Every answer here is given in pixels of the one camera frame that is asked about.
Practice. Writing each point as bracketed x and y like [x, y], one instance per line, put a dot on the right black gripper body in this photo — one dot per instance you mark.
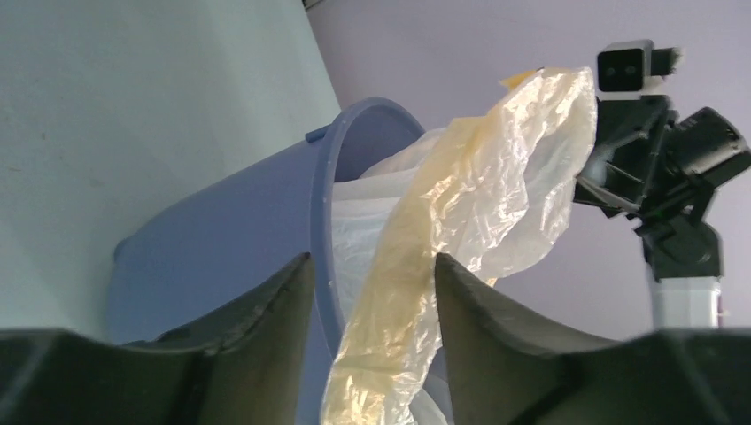
[627, 171]

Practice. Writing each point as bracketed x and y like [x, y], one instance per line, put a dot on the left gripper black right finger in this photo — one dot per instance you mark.
[507, 364]

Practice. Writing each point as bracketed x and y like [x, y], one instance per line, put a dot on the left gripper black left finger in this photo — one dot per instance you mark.
[239, 364]

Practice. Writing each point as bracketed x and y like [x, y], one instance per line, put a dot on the blue plastic trash bin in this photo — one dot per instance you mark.
[226, 239]

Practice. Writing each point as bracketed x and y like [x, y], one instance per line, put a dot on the translucent white yellow trash bag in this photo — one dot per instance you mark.
[494, 191]

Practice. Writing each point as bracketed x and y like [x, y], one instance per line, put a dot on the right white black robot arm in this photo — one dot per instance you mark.
[683, 254]

